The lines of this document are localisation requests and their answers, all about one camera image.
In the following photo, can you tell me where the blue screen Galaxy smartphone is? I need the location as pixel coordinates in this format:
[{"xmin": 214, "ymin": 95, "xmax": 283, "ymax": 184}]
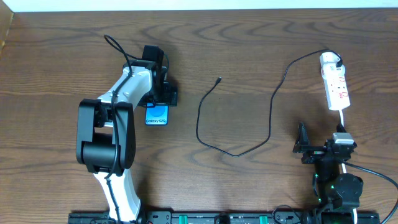
[{"xmin": 145, "ymin": 105, "xmax": 169, "ymax": 126}]

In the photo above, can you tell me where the black USB charging cable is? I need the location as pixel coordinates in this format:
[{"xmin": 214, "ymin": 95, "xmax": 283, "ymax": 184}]
[{"xmin": 195, "ymin": 49, "xmax": 344, "ymax": 157}]

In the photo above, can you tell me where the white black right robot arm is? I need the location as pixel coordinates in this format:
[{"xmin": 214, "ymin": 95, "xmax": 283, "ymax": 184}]
[{"xmin": 293, "ymin": 123, "xmax": 363, "ymax": 223}]

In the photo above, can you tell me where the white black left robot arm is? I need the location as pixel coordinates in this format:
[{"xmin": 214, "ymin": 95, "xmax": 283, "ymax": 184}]
[{"xmin": 76, "ymin": 45, "xmax": 178, "ymax": 223}]

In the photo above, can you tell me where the white USB charger adapter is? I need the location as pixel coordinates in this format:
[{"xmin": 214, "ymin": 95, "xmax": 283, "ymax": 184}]
[{"xmin": 320, "ymin": 52, "xmax": 346, "ymax": 80}]

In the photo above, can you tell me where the white extension power strip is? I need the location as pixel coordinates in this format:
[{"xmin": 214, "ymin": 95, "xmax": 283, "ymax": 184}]
[{"xmin": 323, "ymin": 75, "xmax": 350, "ymax": 111}]

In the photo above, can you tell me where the white power strip cord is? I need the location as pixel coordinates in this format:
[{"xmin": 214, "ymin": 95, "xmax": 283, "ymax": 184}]
[{"xmin": 338, "ymin": 108, "xmax": 359, "ymax": 224}]

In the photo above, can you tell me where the black left camera cable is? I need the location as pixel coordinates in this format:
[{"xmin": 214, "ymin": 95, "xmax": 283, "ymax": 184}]
[{"xmin": 103, "ymin": 34, "xmax": 170, "ymax": 224}]

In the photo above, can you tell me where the black camera cable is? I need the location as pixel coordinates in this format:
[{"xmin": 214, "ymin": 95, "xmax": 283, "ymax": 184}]
[
  {"xmin": 341, "ymin": 161, "xmax": 398, "ymax": 224},
  {"xmin": 103, "ymin": 34, "xmax": 170, "ymax": 224}
]

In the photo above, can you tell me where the black right camera cable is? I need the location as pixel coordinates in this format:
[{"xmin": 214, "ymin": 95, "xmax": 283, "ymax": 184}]
[{"xmin": 341, "ymin": 161, "xmax": 398, "ymax": 224}]

